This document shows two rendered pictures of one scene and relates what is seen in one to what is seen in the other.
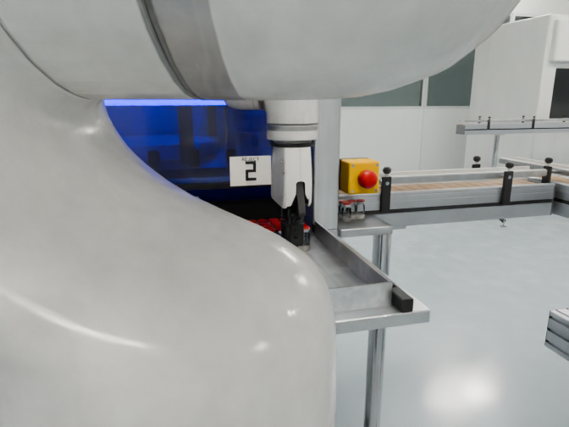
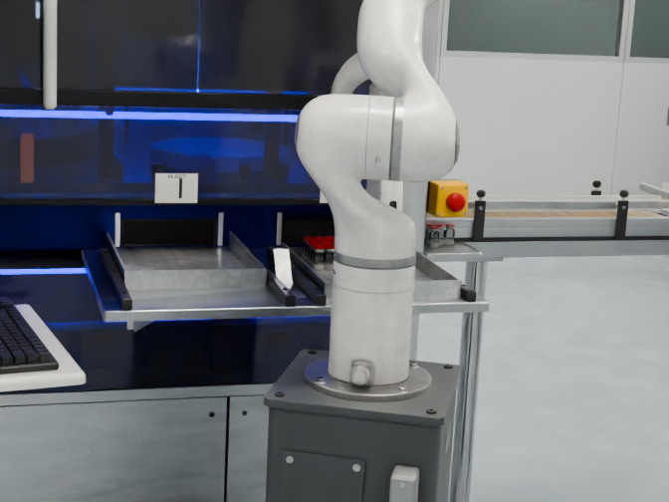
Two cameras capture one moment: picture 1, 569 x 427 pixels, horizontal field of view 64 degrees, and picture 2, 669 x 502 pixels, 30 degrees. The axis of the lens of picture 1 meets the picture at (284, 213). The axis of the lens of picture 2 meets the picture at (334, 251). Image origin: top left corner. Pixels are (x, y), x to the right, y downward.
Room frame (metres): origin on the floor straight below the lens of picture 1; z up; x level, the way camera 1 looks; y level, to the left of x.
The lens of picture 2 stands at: (-1.63, 0.16, 1.44)
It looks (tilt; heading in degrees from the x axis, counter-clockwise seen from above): 12 degrees down; 358
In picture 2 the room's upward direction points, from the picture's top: 3 degrees clockwise
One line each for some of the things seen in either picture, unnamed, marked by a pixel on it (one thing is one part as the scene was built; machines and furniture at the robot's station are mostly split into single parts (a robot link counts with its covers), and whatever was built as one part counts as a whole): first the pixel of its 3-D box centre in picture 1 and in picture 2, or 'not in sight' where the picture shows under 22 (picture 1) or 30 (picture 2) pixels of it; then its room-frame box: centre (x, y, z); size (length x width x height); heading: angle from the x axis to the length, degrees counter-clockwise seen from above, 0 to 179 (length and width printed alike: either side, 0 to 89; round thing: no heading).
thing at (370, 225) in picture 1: (355, 224); (443, 250); (1.05, -0.17, 0.87); 0.14 x 0.13 x 0.02; 14
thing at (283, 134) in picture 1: (291, 132); not in sight; (0.76, -0.01, 1.11); 0.09 x 0.08 x 0.03; 14
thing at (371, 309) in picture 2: not in sight; (370, 321); (0.15, 0.04, 0.95); 0.19 x 0.19 x 0.18
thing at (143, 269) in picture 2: not in sight; (181, 258); (0.75, 0.38, 0.90); 0.34 x 0.26 x 0.04; 14
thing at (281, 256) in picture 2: not in sight; (289, 272); (0.62, 0.17, 0.91); 0.14 x 0.03 x 0.06; 15
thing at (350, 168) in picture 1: (358, 175); (447, 197); (1.01, -0.17, 1.00); 0.08 x 0.07 x 0.07; 14
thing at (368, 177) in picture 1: (367, 179); (455, 201); (0.97, -0.18, 0.99); 0.04 x 0.04 x 0.04; 14
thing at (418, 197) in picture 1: (433, 190); (539, 218); (1.22, -0.41, 0.92); 0.69 x 0.16 x 0.16; 104
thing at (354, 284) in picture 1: (274, 261); (366, 269); (0.72, 0.02, 0.90); 0.34 x 0.26 x 0.04; 14
